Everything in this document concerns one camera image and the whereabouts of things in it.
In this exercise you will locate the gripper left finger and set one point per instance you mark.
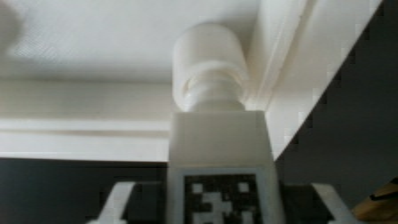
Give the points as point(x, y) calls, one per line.
point(115, 207)

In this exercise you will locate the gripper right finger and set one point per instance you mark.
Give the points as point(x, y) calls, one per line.
point(335, 204)

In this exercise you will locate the white leg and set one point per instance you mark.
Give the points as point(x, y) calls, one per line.
point(223, 186)

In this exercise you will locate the white square table top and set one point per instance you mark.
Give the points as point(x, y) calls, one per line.
point(92, 76)

